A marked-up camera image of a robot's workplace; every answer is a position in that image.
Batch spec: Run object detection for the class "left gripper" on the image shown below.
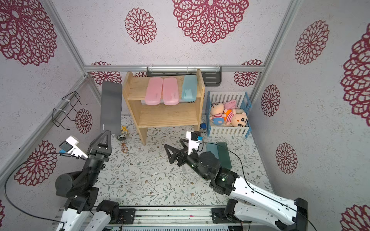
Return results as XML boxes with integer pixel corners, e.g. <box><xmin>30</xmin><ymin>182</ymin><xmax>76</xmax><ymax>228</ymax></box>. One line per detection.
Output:
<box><xmin>83</xmin><ymin>129</ymin><xmax>111</xmax><ymax>186</ymax></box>

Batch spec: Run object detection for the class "black pencil case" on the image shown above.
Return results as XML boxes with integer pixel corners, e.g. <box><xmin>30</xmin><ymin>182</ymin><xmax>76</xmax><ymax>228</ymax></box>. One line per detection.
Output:
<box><xmin>100</xmin><ymin>81</ymin><xmax>122</xmax><ymax>136</ymax></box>

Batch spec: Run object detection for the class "dark green pencil case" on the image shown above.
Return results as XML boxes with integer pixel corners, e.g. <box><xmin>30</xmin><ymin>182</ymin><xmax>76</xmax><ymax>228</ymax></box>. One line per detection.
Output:
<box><xmin>217</xmin><ymin>142</ymin><xmax>232</xmax><ymax>170</ymax></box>

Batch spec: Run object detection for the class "pink pencil case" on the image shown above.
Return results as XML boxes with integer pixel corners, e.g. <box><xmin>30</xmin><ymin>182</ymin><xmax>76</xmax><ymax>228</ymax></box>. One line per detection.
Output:
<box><xmin>162</xmin><ymin>77</ymin><xmax>179</xmax><ymax>105</ymax></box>
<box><xmin>145</xmin><ymin>77</ymin><xmax>163</xmax><ymax>105</ymax></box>

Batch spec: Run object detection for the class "light blue pencil case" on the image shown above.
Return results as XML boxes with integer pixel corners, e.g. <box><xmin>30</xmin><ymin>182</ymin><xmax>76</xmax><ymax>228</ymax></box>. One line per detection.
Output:
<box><xmin>181</xmin><ymin>75</ymin><xmax>198</xmax><ymax>102</ymax></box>

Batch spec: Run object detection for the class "teal pencil case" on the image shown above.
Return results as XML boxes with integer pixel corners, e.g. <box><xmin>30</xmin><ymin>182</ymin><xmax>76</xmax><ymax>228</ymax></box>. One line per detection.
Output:
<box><xmin>206</xmin><ymin>143</ymin><xmax>219</xmax><ymax>159</ymax></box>

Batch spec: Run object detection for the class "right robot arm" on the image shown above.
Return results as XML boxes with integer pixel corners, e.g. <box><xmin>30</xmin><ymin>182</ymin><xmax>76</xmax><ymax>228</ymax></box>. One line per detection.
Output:
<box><xmin>164</xmin><ymin>139</ymin><xmax>308</xmax><ymax>231</ymax></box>

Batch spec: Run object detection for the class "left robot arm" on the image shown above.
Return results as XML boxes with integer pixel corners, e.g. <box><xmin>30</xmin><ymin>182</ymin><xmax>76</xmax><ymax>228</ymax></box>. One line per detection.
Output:
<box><xmin>55</xmin><ymin>130</ymin><xmax>112</xmax><ymax>231</ymax></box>

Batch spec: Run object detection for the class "wooden two-tier shelf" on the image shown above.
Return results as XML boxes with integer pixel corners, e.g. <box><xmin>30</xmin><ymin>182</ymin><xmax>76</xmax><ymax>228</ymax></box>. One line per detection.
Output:
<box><xmin>122</xmin><ymin>69</ymin><xmax>205</xmax><ymax>145</ymax></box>

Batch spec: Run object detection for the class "small toy with yellow star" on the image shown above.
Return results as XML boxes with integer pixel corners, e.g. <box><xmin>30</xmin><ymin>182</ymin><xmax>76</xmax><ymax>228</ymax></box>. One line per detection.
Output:
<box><xmin>117</xmin><ymin>126</ymin><xmax>129</xmax><ymax>154</ymax></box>

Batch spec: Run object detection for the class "small blue round toy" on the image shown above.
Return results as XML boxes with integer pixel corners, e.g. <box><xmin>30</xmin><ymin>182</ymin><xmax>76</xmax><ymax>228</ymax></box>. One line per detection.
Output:
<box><xmin>199</xmin><ymin>123</ymin><xmax>207</xmax><ymax>133</ymax></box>

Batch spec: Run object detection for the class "pink plush doll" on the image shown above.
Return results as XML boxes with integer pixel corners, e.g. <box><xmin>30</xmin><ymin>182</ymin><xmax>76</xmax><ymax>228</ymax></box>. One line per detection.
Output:
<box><xmin>209</xmin><ymin>100</ymin><xmax>237</xmax><ymax>125</ymax></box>

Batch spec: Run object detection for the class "blue white toy crib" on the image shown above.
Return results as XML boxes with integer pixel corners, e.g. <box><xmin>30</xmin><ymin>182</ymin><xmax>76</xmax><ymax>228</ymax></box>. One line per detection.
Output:
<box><xmin>206</xmin><ymin>91</ymin><xmax>251</xmax><ymax>137</ymax></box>

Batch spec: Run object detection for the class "orange striped plush doll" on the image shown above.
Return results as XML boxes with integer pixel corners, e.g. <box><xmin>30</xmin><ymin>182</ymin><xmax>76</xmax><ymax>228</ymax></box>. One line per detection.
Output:
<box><xmin>223</xmin><ymin>109</ymin><xmax>248</xmax><ymax>127</ymax></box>

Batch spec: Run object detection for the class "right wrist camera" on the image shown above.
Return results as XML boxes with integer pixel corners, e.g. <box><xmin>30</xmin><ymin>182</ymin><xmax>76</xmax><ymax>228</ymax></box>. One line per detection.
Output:
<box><xmin>186</xmin><ymin>131</ymin><xmax>203</xmax><ymax>156</ymax></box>

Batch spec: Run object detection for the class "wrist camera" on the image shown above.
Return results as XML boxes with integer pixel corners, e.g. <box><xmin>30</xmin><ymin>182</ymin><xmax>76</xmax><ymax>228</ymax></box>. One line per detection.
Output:
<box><xmin>59</xmin><ymin>136</ymin><xmax>88</xmax><ymax>158</ymax></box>
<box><xmin>186</xmin><ymin>131</ymin><xmax>203</xmax><ymax>156</ymax></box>

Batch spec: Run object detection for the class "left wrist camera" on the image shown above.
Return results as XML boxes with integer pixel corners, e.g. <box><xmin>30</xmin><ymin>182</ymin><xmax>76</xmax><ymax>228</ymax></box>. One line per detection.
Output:
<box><xmin>59</xmin><ymin>136</ymin><xmax>88</xmax><ymax>158</ymax></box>

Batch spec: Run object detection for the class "black wire wall rack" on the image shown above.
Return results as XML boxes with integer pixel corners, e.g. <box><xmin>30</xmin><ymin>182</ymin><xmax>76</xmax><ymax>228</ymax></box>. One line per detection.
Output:
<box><xmin>51</xmin><ymin>91</ymin><xmax>87</xmax><ymax>131</ymax></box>

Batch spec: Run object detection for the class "black wall shelf rack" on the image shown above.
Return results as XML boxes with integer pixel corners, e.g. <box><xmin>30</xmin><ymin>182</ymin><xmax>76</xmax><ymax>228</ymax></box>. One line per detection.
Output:
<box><xmin>146</xmin><ymin>67</ymin><xmax>222</xmax><ymax>87</ymax></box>

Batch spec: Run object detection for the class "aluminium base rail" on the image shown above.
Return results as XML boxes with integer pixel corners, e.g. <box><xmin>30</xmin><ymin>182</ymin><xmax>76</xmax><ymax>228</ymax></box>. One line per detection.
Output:
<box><xmin>50</xmin><ymin>205</ymin><xmax>295</xmax><ymax>231</ymax></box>

